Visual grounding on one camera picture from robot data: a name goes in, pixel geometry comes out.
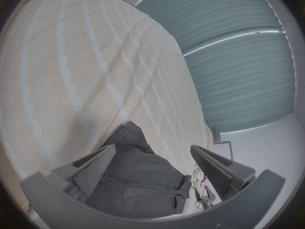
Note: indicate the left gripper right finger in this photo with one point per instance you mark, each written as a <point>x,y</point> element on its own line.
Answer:
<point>209,173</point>

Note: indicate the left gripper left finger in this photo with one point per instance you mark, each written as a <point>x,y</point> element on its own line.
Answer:
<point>95,173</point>

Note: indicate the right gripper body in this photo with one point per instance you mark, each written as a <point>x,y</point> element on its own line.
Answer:
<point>207,202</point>

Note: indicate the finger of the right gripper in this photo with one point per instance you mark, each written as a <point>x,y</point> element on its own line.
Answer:
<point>197,194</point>
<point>209,192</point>

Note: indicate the black T-shirt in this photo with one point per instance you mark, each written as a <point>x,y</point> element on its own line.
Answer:
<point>138,175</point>

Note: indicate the bed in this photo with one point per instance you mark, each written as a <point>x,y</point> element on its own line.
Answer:
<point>83,68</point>

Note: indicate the purple garment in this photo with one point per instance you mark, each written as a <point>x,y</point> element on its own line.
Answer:
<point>204,179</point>

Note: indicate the white printed pyjama garment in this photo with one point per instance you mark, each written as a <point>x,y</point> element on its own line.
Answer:
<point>196,175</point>

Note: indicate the blue-green curtain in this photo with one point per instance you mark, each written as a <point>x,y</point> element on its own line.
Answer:
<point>243,85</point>
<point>214,13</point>

